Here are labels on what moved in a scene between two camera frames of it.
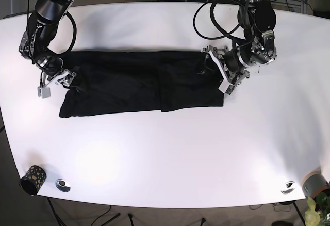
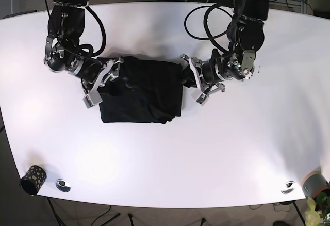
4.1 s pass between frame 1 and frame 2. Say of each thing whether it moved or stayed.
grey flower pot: stayed
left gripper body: moved
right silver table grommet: stayed
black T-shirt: moved
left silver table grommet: stayed
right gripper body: moved
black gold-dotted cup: stayed
